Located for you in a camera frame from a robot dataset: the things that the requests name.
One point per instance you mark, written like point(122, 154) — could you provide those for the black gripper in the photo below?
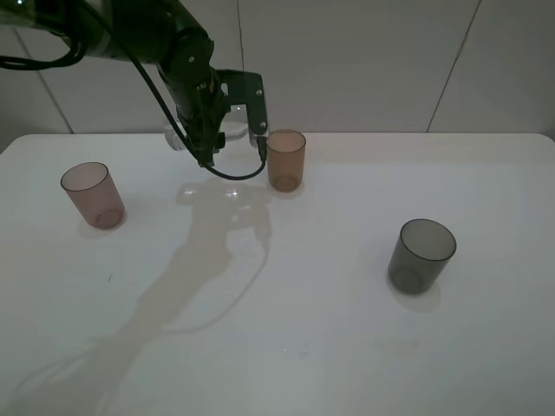
point(200, 108)

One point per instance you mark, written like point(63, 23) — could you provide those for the clear plastic water bottle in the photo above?
point(234, 126)

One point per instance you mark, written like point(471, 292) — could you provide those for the orange translucent plastic cup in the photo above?
point(285, 159)

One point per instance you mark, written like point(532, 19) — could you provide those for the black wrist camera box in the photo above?
point(242, 88)

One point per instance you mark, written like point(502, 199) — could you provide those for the grey translucent plastic cup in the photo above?
point(422, 251)

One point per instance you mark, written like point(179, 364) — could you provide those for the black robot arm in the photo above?
point(159, 33)

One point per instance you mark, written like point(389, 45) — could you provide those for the pink translucent plastic cup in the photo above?
point(92, 190)

